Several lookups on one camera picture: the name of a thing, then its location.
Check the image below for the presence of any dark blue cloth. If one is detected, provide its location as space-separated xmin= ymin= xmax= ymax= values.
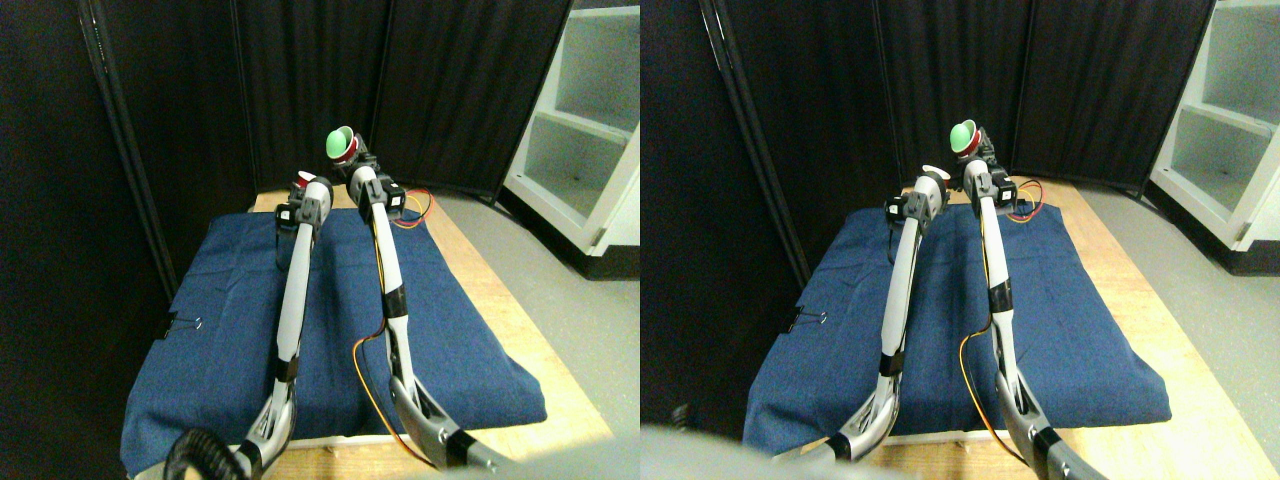
xmin=120 ymin=207 xmax=547 ymax=473
xmin=743 ymin=203 xmax=1171 ymax=456

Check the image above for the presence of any black curtain stand pole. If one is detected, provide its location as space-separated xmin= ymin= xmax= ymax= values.
xmin=85 ymin=0 xmax=176 ymax=301
xmin=700 ymin=0 xmax=813 ymax=289

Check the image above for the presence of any red wire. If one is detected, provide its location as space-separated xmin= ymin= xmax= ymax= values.
xmin=1008 ymin=178 xmax=1043 ymax=219
xmin=395 ymin=188 xmax=434 ymax=229

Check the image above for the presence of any orange wire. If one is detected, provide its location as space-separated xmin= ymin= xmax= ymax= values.
xmin=352 ymin=325 xmax=411 ymax=451
xmin=958 ymin=333 xmax=1021 ymax=461

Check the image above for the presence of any white shelf unit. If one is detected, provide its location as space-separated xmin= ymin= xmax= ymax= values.
xmin=502 ymin=8 xmax=640 ymax=259
xmin=1148 ymin=0 xmax=1280 ymax=253

